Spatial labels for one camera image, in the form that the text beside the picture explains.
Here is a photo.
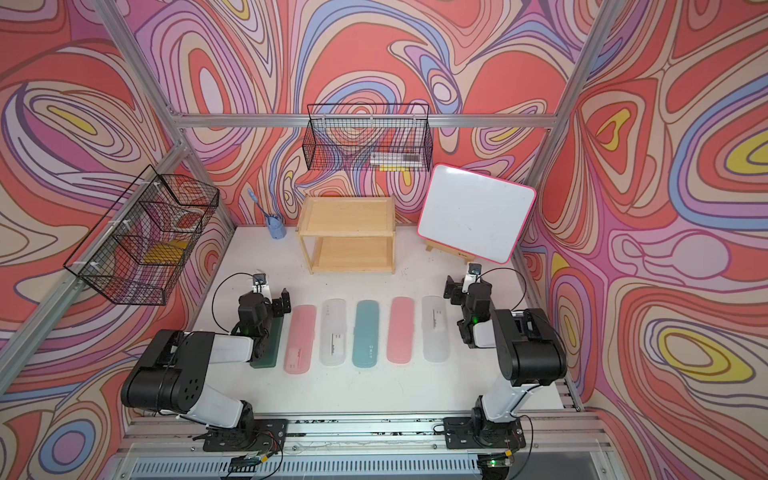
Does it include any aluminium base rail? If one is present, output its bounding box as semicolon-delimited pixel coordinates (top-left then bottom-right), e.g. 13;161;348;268
105;410;628;479

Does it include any black wire basket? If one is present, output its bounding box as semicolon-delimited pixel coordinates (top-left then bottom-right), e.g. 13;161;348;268
63;166;220;306
302;101;433;172

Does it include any wooden two-tier shelf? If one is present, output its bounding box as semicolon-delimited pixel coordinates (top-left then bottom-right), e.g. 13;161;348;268
296;197;396;274

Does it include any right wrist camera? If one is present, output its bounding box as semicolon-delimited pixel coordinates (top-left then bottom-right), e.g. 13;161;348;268
462;262;482;293

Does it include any pink pencil case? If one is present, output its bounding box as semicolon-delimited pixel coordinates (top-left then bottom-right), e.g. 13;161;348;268
386;297;415;365
284;305;317;375

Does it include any teal pencil case top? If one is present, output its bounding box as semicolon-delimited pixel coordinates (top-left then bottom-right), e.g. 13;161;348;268
352;300;380;369

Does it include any wooden whiteboard easel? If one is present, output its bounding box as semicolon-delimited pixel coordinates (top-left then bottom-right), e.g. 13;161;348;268
425;240;476;264

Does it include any pink pencil case top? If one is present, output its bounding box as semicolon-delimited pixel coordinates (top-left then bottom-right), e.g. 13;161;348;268
386;297;415;365

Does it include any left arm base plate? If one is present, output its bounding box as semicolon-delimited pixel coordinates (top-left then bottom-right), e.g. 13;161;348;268
201;419;288;453

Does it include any clear pencil case top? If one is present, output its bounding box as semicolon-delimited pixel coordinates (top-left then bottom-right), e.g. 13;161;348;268
421;296;450;363

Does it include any blue pen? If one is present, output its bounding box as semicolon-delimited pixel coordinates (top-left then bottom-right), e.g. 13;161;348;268
247;188;270;219

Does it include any marker box in basket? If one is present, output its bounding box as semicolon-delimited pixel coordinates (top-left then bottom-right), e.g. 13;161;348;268
369;151;422;169

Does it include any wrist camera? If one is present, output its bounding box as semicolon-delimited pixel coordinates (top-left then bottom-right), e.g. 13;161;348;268
252;273;272;300
462;262;482;293

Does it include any blue pen cup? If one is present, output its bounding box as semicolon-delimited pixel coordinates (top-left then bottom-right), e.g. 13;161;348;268
265;215;286;240

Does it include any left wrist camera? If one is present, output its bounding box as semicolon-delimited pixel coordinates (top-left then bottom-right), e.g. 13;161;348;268
252;273;272;300

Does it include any yellow item in basket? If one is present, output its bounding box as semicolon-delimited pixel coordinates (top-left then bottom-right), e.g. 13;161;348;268
142;240;189;266

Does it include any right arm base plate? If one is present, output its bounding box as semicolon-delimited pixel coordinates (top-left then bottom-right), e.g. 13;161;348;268
442;417;527;452

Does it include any pink pencil case bottom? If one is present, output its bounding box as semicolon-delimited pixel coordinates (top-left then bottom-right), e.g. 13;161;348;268
284;305;317;375

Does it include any clear pencil case bottom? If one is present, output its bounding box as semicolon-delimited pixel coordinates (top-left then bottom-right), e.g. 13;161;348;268
319;299;347;367

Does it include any back black wire basket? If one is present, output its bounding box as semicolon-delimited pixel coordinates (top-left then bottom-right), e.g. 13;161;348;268
302;101;433;172

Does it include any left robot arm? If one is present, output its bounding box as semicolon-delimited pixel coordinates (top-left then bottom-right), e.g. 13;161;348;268
120;289;291;430

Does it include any green circuit board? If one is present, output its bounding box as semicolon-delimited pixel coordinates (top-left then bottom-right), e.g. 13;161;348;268
227;455;269;474

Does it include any clear pencil case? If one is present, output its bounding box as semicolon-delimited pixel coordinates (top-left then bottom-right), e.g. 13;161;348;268
319;299;347;367
421;296;450;363

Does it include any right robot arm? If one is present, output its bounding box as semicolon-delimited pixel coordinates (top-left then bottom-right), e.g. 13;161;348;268
443;274;567;446

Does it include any dark green pencil case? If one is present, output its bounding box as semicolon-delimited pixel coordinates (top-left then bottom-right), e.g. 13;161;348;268
250;317;284;369

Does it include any left black wire basket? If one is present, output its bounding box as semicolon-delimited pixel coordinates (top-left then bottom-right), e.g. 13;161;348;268
63;166;220;306

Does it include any pink framed whiteboard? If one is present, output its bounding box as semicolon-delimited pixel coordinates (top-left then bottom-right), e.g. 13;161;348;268
417;164;537;264

